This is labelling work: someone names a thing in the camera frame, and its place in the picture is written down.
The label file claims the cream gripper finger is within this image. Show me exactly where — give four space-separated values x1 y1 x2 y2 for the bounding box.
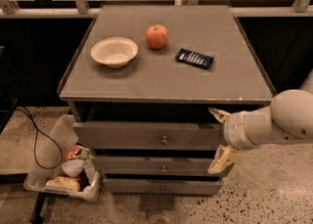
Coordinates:
208 108 230 124
207 145 240 174

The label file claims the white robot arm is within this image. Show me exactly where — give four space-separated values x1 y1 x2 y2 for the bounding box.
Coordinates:
208 89 313 174

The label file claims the dark blue snack packet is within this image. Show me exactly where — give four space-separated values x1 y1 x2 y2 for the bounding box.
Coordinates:
175 49 213 69

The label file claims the grey bottom drawer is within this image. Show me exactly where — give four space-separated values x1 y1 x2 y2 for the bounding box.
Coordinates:
104 179 223 196

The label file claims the black cable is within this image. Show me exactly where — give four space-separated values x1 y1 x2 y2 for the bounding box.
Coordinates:
16 105 65 170

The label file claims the grey drawer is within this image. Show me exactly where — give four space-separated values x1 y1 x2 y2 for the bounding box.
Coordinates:
104 179 223 196
73 121 226 151
93 157 212 177

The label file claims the red apple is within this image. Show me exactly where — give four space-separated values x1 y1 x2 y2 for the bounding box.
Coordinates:
146 24 168 50

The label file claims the grey middle drawer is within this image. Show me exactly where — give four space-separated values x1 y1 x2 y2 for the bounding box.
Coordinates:
93 157 212 177

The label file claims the red and green snack packet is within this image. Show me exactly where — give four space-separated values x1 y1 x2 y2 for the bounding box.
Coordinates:
66 146 91 160

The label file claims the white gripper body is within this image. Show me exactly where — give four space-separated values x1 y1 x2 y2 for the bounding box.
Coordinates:
223 110 262 152

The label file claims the yellow snack bag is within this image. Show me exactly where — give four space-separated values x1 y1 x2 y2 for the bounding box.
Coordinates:
47 176 80 192

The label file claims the grey top drawer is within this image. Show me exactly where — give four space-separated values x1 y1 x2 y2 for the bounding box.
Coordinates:
73 121 226 151

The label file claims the clear plastic bin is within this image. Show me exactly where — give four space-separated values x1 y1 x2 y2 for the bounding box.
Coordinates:
23 114 100 202

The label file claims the white paper bowl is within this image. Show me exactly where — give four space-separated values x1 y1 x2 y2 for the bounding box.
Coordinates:
90 37 138 68

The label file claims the grey drawer cabinet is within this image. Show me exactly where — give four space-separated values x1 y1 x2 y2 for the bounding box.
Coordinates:
58 5 275 182

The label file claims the small white bowl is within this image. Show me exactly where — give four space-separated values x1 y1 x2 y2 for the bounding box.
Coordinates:
62 159 84 177

